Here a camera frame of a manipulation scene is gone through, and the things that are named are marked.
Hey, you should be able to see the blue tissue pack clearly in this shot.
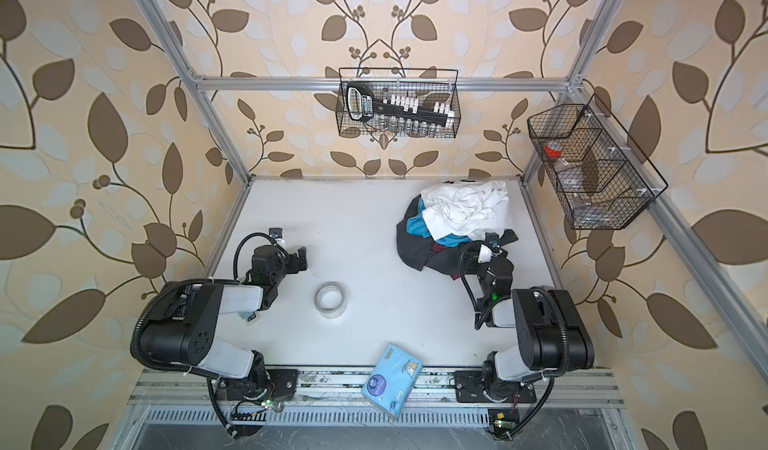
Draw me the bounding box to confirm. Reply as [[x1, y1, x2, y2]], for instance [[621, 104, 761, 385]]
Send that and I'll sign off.
[[361, 343, 423, 420]]

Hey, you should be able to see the aluminium frame back bar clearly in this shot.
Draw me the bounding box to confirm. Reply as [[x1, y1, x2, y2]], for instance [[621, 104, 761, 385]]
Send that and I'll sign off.
[[194, 75, 570, 94]]

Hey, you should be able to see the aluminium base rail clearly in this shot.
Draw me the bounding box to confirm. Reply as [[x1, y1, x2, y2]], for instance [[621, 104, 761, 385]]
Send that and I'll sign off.
[[121, 366, 626, 428]]

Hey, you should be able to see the dark grey cloth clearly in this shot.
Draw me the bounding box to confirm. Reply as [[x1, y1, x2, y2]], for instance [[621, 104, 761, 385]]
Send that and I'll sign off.
[[396, 195, 518, 280]]

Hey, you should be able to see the right black wire basket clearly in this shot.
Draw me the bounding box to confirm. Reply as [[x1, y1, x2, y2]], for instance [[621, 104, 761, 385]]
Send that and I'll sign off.
[[527, 94, 668, 230]]

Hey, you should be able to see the clear bottle red cap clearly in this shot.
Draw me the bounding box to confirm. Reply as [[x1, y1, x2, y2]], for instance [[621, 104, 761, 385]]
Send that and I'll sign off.
[[544, 140, 599, 212]]

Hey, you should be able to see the white cloth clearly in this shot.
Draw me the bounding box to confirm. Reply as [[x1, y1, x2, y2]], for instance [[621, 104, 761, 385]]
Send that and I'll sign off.
[[420, 180, 512, 240]]

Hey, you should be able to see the clear tape roll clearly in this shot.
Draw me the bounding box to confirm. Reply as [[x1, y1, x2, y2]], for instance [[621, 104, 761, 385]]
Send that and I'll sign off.
[[313, 283, 347, 320]]

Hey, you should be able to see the black socket set holder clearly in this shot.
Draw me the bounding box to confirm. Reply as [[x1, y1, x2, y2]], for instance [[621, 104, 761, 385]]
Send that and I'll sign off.
[[336, 80, 460, 131]]

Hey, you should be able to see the teal cloth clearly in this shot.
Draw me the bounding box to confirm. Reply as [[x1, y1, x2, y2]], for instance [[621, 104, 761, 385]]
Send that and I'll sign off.
[[406, 197, 471, 248]]

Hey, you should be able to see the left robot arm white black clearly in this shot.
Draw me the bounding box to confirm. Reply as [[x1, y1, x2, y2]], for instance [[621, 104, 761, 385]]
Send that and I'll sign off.
[[130, 228, 308, 408]]

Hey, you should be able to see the back black wire basket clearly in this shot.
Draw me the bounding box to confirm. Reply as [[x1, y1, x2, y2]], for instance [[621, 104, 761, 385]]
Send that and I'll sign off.
[[335, 66, 461, 139]]

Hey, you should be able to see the maroon cloth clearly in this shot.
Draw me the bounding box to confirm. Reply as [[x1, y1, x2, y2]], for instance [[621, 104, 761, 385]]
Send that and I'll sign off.
[[431, 242, 457, 254]]

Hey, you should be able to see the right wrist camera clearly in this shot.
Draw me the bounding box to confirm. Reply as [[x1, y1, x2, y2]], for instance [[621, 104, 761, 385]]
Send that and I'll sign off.
[[477, 241, 503, 264]]

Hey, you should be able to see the black wire basket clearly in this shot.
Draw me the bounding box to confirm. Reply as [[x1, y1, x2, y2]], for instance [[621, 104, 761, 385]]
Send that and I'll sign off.
[[527, 94, 668, 230], [335, 66, 461, 139]]

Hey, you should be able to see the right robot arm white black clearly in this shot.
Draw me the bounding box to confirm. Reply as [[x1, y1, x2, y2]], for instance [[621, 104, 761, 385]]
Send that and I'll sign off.
[[453, 239, 594, 404]]

